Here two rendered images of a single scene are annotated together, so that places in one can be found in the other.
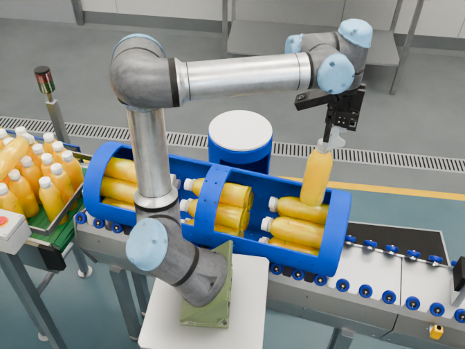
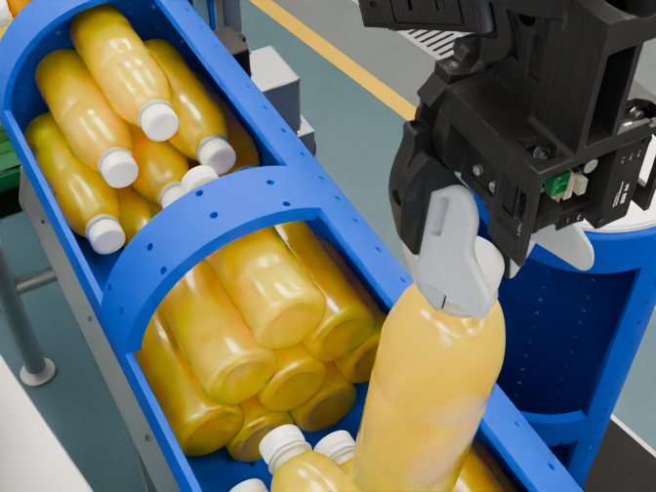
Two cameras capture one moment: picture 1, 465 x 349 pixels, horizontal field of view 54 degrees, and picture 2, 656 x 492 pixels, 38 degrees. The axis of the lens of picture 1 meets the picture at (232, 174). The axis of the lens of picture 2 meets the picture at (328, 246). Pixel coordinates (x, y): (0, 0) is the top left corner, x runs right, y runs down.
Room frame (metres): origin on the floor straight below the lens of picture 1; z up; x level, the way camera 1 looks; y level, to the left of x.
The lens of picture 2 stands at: (0.68, -0.44, 1.83)
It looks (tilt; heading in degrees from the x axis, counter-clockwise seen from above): 47 degrees down; 45
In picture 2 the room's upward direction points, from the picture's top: straight up
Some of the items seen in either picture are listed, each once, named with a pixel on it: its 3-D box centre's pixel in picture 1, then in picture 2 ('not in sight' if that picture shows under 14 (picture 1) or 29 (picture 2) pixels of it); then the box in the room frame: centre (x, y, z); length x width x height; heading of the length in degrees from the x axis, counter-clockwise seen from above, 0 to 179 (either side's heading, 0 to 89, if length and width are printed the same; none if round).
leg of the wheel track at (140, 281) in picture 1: (140, 280); not in sight; (1.24, 0.45, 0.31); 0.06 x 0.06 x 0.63; 74
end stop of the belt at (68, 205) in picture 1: (77, 194); not in sight; (1.21, 0.61, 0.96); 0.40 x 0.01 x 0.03; 164
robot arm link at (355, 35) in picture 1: (351, 46); not in sight; (0.97, -0.27, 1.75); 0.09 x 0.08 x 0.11; 100
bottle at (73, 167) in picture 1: (73, 175); not in sight; (1.28, 0.63, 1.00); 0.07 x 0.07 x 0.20
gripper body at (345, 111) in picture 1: (343, 104); (543, 80); (0.97, -0.28, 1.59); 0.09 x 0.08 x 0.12; 74
